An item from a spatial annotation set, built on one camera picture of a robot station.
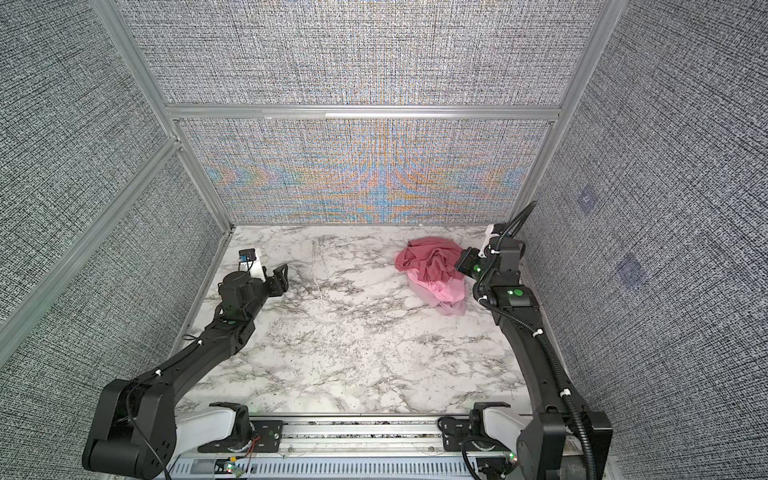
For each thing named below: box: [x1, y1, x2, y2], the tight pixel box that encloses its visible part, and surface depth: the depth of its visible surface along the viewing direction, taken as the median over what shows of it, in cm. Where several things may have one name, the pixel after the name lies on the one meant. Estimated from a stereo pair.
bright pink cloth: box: [407, 270, 468, 316], surface depth 96 cm
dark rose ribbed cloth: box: [396, 237, 464, 282], surface depth 95 cm
